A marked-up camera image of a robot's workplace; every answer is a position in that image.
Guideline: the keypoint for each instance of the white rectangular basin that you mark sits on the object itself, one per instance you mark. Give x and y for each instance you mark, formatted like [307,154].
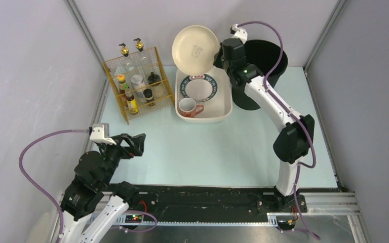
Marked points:
[218,108]

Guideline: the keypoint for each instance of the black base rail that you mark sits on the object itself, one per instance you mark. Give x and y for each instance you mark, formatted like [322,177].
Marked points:
[191,204]

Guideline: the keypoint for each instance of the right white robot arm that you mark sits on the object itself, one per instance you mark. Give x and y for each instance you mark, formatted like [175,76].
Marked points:
[296,131]

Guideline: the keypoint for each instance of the blue rimmed plate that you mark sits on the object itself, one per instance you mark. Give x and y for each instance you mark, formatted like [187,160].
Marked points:
[201,87]

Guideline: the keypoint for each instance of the black trash bin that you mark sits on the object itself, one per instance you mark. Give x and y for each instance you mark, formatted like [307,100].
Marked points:
[264,55]

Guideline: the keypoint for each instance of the small black cap jar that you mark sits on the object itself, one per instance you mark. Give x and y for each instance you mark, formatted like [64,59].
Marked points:
[148,94]

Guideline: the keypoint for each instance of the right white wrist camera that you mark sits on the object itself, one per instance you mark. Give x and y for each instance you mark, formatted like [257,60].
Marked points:
[239,33]

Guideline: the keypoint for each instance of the black lid spice jar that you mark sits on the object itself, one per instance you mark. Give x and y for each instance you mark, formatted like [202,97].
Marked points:
[155,83]

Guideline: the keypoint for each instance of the yellow label sauce bottle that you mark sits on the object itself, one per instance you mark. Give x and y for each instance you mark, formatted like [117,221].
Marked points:
[131,102]

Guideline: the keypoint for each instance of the cream round plate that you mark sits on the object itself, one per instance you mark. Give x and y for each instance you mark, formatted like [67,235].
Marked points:
[193,50]

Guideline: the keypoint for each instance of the clear glass oil bottle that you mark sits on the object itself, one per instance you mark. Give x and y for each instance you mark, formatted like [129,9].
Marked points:
[144,61]

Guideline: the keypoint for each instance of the aluminium frame post left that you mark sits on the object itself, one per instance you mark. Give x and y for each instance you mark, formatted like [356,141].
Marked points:
[86,33]

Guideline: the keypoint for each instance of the yellow wire basket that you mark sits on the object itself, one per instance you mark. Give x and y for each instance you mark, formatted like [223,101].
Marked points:
[166,100]

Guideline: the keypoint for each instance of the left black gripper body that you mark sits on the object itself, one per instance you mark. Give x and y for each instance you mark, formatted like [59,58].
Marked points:
[122,145]

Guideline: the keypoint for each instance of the aluminium frame post right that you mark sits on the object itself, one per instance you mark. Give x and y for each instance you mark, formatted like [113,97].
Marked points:
[329,25]

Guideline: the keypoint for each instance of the white lid spice jar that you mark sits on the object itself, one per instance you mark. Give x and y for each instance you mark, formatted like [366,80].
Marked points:
[139,86]

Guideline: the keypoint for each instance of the red label sauce bottle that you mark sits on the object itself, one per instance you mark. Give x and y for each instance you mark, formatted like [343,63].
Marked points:
[122,83]

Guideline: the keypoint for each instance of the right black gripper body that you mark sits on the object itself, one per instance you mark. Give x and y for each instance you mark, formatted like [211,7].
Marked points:
[224,55]

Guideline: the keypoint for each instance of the aluminium frame post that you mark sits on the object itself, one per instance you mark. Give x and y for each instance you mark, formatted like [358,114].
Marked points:
[86,33]
[329,25]

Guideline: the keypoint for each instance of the pink ceramic mug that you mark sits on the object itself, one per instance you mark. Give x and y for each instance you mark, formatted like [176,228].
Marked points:
[188,107]

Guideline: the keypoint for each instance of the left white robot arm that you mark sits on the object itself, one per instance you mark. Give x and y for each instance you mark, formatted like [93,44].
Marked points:
[90,204]

